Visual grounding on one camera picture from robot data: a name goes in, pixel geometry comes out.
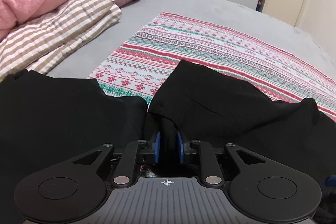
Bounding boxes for black pants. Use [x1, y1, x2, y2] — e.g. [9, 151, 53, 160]
[147, 59, 336, 224]

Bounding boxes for folded black garment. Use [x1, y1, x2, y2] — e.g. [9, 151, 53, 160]
[1, 71, 147, 223]

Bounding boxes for patterned red green white cloth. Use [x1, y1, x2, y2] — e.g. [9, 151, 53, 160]
[91, 13, 335, 122]

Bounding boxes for beige striped duvet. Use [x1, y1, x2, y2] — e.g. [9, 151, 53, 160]
[1, 0, 122, 80]

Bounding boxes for grey bed sheet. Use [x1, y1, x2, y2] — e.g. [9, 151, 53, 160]
[48, 0, 335, 79]

